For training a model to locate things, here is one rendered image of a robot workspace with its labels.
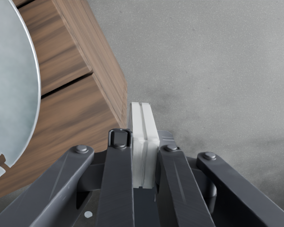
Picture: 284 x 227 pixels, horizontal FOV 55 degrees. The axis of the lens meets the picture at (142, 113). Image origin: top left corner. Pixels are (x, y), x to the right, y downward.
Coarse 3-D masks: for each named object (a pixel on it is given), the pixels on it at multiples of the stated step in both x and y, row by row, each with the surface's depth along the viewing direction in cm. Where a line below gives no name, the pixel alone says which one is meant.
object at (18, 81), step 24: (0, 0) 25; (0, 24) 26; (24, 24) 26; (0, 48) 27; (24, 48) 27; (0, 72) 27; (24, 72) 27; (0, 96) 28; (24, 96) 28; (0, 120) 29; (24, 120) 29; (0, 144) 30; (24, 144) 30; (0, 168) 31
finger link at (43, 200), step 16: (64, 160) 12; (80, 160) 12; (48, 176) 11; (64, 176) 11; (80, 176) 12; (32, 192) 10; (48, 192) 10; (64, 192) 10; (80, 192) 13; (16, 208) 9; (32, 208) 9; (48, 208) 9; (64, 208) 10; (80, 208) 12; (0, 224) 8; (16, 224) 8; (32, 224) 8; (48, 224) 9; (64, 224) 11
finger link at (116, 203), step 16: (112, 144) 14; (128, 144) 14; (112, 160) 12; (128, 160) 12; (112, 176) 11; (128, 176) 11; (112, 192) 10; (128, 192) 10; (112, 208) 9; (128, 208) 9; (96, 224) 8; (112, 224) 8; (128, 224) 8
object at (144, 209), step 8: (136, 192) 67; (144, 192) 66; (152, 192) 65; (136, 200) 64; (144, 200) 63; (152, 200) 62; (136, 208) 62; (144, 208) 60; (152, 208) 59; (136, 216) 59; (144, 216) 58; (152, 216) 57; (136, 224) 57; (144, 224) 56; (152, 224) 55
